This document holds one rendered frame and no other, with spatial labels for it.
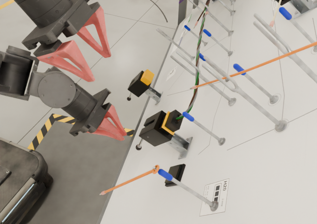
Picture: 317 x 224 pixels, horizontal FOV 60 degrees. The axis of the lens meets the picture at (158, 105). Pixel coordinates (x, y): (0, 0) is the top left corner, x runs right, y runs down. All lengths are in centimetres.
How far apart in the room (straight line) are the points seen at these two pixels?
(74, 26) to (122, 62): 221
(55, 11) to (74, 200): 148
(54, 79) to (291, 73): 36
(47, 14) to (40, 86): 13
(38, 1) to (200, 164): 34
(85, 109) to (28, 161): 119
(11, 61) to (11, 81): 4
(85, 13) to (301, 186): 33
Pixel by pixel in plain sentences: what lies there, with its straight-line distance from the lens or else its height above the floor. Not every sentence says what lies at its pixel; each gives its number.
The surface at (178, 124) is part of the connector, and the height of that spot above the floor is 119.
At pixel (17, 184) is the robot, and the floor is 24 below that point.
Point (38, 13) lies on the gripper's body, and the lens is 39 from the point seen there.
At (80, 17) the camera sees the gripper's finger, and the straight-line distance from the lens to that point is 39.
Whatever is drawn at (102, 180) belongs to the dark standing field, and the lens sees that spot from 179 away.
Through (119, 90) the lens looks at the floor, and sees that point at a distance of 230.
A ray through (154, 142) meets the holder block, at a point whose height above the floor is 112.
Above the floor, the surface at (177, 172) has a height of 111.
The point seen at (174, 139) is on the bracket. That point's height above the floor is 111.
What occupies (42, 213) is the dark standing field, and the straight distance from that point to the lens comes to 180.
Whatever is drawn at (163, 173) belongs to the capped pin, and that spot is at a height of 124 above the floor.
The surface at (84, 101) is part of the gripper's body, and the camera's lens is 54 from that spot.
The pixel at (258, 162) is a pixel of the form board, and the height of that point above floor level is 124.
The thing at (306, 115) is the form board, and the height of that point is 129.
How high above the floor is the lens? 154
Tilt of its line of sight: 46 degrees down
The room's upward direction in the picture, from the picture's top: straight up
